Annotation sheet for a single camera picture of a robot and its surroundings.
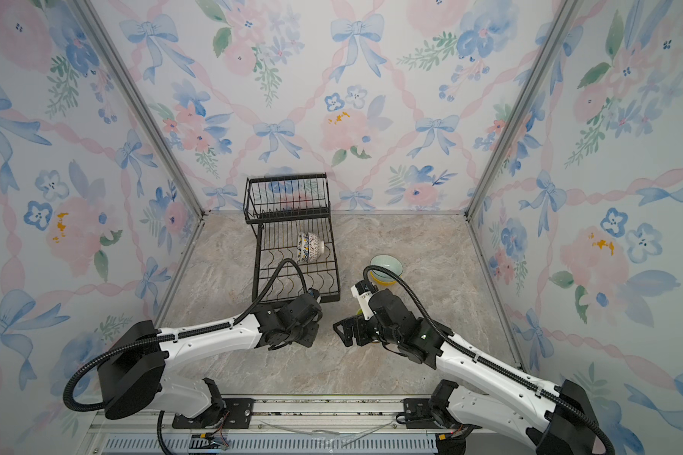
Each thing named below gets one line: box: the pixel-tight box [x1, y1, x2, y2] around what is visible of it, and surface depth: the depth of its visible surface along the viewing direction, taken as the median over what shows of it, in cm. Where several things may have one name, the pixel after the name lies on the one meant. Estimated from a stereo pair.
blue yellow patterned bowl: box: [296, 232, 311, 263], surface depth 99 cm
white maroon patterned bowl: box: [309, 232, 326, 262], surface depth 100 cm
